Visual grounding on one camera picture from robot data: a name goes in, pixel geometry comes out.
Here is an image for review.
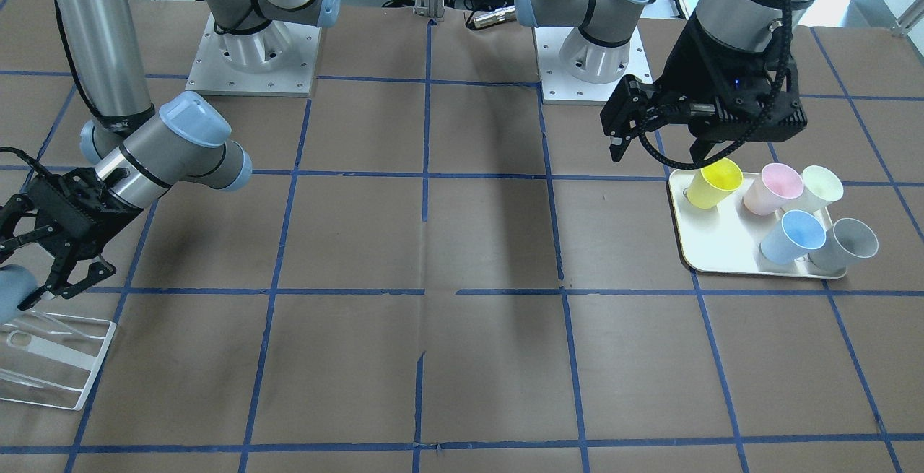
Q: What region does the cream plastic tray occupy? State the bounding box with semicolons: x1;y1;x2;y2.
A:
668;170;847;279

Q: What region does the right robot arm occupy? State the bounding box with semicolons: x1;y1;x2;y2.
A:
1;0;342;315

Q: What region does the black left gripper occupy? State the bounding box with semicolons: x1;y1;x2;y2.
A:
600;17;806;169

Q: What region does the yellow plastic cup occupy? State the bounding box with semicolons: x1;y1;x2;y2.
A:
686;158;744;209

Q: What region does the black braided cable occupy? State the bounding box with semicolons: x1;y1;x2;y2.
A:
639;0;791;170

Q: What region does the light blue plastic cup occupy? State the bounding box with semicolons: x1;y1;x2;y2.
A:
759;210;827;265

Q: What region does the pink plastic cup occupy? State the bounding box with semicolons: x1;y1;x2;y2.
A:
743;162;804;216

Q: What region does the pale green plastic cup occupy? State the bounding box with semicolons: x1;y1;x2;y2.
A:
783;165;845;213

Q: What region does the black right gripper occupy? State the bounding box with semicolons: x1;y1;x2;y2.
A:
2;169;141;300

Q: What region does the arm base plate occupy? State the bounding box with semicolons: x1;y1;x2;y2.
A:
186;17;323;97
533;27;653;105

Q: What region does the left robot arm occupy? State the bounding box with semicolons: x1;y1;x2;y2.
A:
514;0;815;170

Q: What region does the grey plastic cup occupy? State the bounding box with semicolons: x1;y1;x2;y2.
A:
808;217;880;270

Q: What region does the white wire cup rack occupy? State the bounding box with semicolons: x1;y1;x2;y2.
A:
1;311;118;411

